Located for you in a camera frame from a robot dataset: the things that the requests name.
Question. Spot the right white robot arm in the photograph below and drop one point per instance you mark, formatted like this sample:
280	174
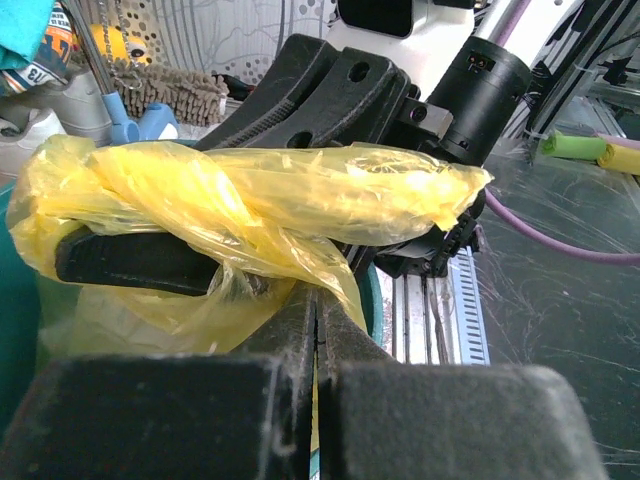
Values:
481	89

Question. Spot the pink bag roll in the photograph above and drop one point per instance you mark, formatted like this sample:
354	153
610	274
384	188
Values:
620	141

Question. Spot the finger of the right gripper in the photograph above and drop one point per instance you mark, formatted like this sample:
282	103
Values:
315	96
156	261

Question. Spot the teal plastic trash bin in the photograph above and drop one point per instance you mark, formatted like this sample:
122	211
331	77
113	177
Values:
20	313

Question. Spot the yellow plastic trash bag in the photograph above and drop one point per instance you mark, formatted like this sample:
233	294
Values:
269	217

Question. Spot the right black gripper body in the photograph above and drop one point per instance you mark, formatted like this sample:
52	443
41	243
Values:
418	210

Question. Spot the yellow plush duck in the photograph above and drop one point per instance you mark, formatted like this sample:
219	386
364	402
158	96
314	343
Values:
134	49

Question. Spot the green bag roll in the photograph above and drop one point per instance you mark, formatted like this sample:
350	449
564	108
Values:
588	148

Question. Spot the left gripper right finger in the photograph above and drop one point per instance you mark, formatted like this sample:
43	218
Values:
382	419

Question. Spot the yellow bag roll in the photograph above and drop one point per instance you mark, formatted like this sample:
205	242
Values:
620	159

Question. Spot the teal cloth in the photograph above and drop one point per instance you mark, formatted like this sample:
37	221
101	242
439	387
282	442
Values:
22	27

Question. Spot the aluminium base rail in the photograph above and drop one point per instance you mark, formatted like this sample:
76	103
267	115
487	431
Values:
439	321

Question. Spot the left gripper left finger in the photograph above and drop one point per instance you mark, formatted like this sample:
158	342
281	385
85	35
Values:
241	415

